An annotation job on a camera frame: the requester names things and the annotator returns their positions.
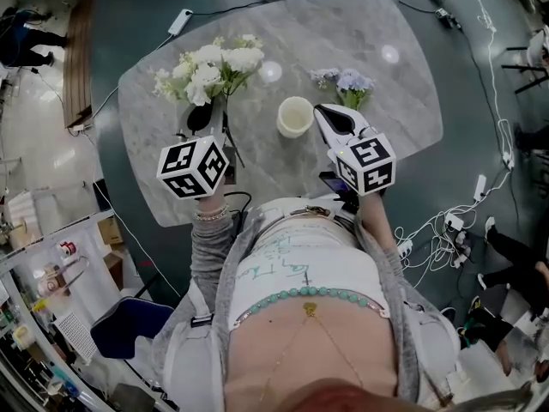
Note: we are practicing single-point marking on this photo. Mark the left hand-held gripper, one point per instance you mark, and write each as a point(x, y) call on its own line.
point(188, 165)

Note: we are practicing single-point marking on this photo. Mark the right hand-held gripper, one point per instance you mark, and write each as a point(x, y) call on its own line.
point(369, 161)

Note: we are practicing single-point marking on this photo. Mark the white flowers bunch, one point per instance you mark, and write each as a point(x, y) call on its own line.
point(206, 75)

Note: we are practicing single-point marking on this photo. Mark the purple flowers bunch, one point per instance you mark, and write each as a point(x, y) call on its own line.
point(351, 80)

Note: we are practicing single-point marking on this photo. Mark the cream vase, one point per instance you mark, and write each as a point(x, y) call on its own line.
point(295, 116)

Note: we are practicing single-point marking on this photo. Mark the person's left forearm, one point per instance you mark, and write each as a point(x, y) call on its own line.
point(208, 247)

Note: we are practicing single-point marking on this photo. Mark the person's right forearm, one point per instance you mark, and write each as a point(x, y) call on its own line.
point(377, 225)

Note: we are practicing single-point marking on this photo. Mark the black waist-mounted phone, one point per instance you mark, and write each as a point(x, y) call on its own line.
point(336, 185)

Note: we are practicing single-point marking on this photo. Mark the belt with metal buckle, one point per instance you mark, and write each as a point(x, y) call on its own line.
point(315, 210)

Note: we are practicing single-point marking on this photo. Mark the grey marble table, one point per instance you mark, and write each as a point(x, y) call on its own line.
point(300, 37)

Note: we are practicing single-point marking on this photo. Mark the white power strip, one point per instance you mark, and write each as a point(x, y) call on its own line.
point(180, 22)
point(455, 221)
point(405, 247)
point(508, 159)
point(480, 187)
point(460, 256)

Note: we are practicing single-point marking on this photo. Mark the white trousers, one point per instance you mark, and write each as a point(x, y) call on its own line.
point(274, 213)

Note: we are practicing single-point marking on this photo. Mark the brown wooden platform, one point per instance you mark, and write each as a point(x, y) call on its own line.
point(79, 58)

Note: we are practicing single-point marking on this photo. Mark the white scribbled top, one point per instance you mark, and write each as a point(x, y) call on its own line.
point(309, 264)

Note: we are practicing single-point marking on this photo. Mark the closed cardboard box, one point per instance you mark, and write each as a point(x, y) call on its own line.
point(110, 231)

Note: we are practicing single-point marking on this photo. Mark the small black floor device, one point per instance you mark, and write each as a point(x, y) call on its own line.
point(446, 17)

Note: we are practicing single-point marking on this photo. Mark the white metal workbench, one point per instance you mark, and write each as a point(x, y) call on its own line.
point(86, 238)

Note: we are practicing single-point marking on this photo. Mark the open cardboard box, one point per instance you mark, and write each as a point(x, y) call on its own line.
point(115, 268)

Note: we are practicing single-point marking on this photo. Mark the red tape spool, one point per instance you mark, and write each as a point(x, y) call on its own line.
point(70, 250)

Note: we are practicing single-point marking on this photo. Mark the grey knit cardigan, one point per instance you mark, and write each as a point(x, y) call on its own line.
point(407, 316)

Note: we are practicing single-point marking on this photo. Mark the black chair with white seat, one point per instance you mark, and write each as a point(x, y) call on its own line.
point(536, 45)

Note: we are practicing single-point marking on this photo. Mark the pink round gadget with loop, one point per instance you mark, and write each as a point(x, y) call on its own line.
point(51, 277)

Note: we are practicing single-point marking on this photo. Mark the blue padded chair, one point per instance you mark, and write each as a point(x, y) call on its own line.
point(128, 328)

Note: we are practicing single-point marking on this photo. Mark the person's upper chest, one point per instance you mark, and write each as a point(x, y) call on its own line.
point(309, 350)

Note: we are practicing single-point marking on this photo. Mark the white perforated board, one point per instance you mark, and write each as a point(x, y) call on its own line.
point(75, 337)

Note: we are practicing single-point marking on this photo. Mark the person's head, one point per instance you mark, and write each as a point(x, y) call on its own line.
point(351, 397)

